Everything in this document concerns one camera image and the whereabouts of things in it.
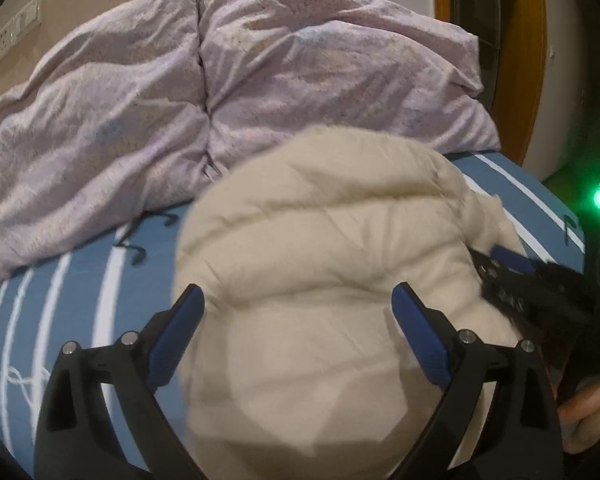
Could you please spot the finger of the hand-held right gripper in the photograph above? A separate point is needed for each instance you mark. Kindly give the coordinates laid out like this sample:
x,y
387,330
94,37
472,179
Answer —
x,y
500,290
512,259

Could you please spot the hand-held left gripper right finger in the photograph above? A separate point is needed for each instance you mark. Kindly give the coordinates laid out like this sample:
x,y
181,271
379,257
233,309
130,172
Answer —
x,y
422,335

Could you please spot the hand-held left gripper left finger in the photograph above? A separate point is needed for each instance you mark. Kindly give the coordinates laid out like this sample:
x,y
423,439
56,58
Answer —
x,y
172,340

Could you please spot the cream puffer jacket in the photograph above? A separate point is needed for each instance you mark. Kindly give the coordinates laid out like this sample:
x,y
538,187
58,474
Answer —
x,y
320,240

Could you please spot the person's right hand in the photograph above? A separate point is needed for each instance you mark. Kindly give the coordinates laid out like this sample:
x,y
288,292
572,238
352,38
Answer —
x,y
595,410

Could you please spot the blue white striped bed sheet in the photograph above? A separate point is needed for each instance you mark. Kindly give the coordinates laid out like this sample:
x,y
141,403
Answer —
x,y
85,300

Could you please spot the lilac floral duvet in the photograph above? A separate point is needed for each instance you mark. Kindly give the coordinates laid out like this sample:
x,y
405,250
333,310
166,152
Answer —
x,y
105,110

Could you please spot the wooden door frame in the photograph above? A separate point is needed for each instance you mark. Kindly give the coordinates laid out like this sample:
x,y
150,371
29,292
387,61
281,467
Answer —
x,y
525,60

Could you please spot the white wall switch panel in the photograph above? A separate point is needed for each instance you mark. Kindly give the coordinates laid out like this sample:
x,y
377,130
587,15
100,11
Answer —
x,y
20,25

